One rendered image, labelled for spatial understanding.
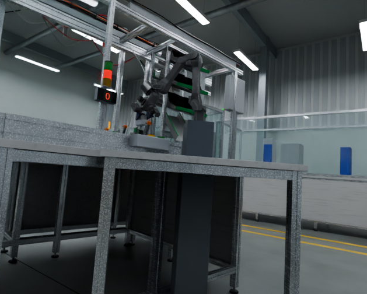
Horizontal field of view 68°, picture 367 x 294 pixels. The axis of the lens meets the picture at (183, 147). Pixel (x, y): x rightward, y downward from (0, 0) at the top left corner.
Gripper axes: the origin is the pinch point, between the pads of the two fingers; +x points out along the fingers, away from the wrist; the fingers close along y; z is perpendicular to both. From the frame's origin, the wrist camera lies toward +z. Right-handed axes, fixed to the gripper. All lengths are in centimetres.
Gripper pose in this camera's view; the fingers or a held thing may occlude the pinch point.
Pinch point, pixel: (142, 116)
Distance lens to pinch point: 165.8
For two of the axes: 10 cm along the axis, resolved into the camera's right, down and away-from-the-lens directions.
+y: -7.1, -1.1, -6.9
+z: -4.3, -7.1, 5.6
